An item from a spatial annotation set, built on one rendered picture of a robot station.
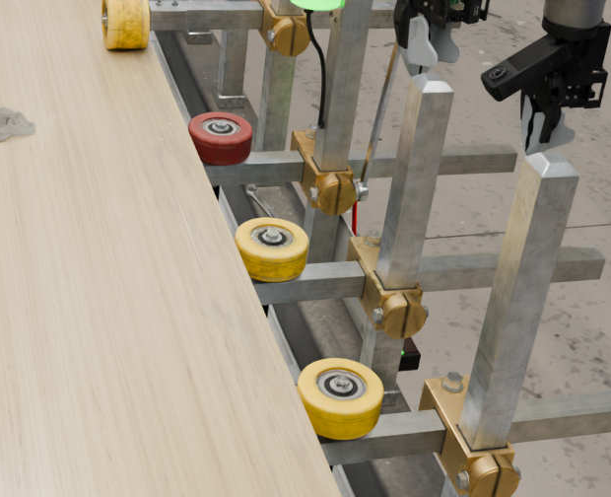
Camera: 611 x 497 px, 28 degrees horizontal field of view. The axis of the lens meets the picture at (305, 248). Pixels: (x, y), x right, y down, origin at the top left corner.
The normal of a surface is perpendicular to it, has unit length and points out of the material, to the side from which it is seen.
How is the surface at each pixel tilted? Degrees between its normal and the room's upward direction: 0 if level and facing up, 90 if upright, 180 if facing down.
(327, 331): 0
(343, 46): 90
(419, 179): 90
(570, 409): 0
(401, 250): 90
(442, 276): 90
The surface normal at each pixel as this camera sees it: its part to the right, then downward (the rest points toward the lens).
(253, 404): 0.11, -0.83
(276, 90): 0.28, 0.55
